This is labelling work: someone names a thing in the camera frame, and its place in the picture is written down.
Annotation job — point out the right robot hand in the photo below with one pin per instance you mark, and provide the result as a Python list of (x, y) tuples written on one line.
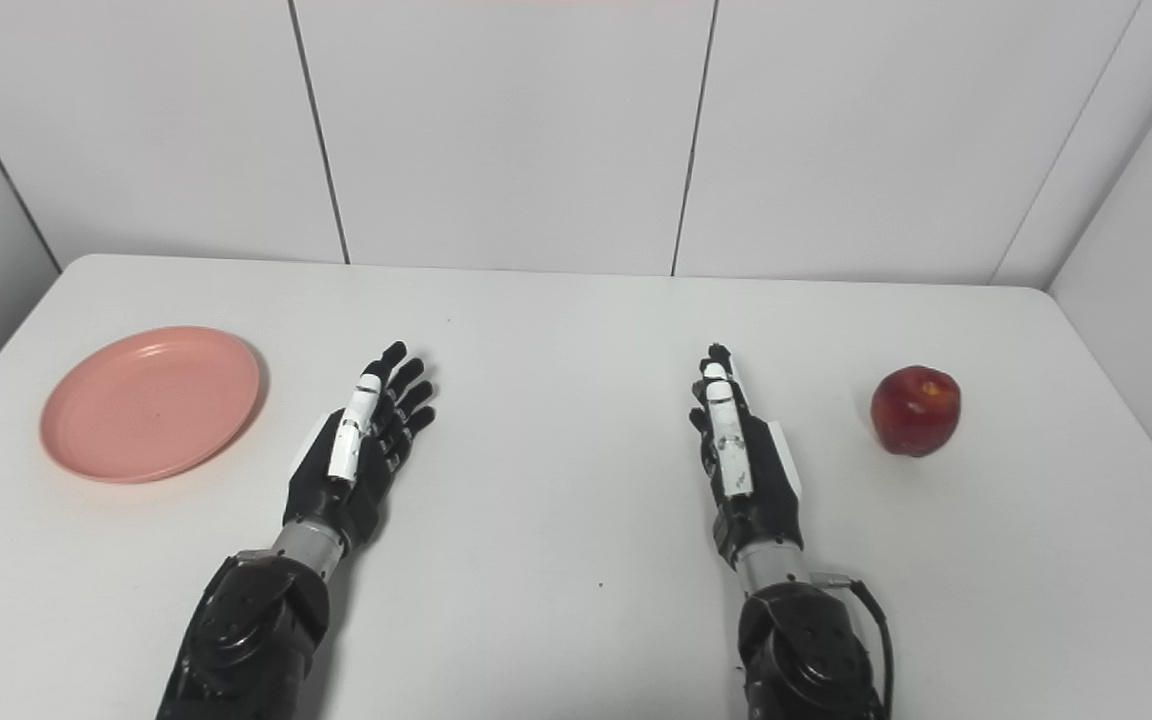
[(751, 490)]

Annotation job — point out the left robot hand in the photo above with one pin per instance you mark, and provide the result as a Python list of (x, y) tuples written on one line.
[(336, 490)]

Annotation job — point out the red apple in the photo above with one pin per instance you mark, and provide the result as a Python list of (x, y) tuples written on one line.
[(915, 410)]

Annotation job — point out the pink plate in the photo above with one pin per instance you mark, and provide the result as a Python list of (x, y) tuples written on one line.
[(150, 403)]

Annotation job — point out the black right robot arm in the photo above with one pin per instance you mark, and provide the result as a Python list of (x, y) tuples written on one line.
[(806, 650)]

